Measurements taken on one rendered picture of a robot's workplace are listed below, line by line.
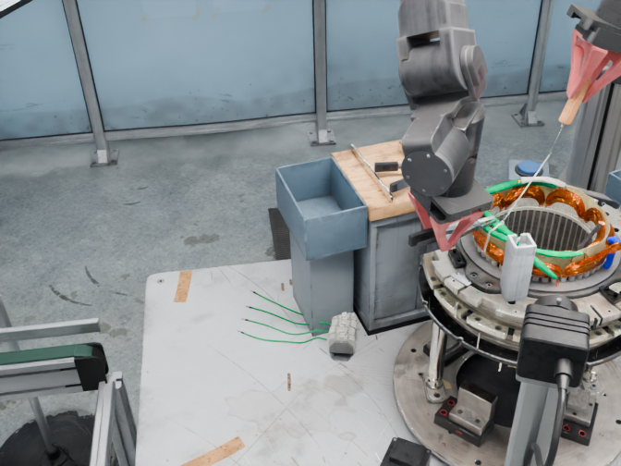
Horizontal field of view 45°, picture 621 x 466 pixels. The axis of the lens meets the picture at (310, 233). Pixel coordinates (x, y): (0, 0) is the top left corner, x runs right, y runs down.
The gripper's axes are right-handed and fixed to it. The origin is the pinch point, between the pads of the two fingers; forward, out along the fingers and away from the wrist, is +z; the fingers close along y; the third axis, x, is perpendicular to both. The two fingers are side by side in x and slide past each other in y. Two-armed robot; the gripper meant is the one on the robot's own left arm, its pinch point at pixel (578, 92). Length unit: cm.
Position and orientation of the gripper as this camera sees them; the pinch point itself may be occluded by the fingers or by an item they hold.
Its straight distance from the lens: 100.4
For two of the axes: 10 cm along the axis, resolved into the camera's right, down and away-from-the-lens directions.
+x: -0.5, -5.3, 8.4
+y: 9.5, 2.5, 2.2
